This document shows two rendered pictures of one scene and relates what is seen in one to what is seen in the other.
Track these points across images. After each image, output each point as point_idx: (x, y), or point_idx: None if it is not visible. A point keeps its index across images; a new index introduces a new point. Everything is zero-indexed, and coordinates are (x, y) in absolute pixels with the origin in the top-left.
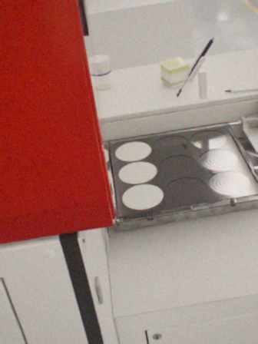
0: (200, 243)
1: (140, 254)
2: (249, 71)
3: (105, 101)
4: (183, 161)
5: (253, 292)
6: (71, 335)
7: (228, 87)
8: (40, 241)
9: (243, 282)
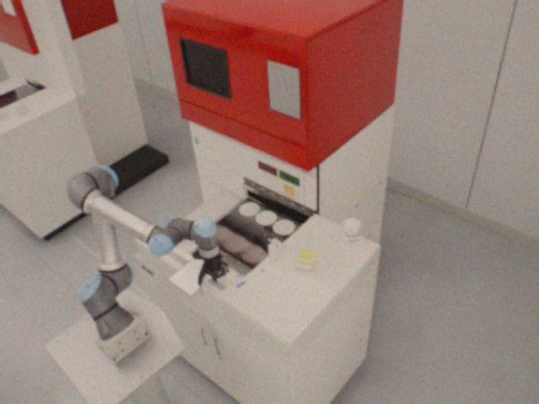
0: None
1: None
2: (268, 301)
3: (327, 228)
4: (251, 234)
5: (184, 218)
6: None
7: (266, 276)
8: None
9: (190, 219)
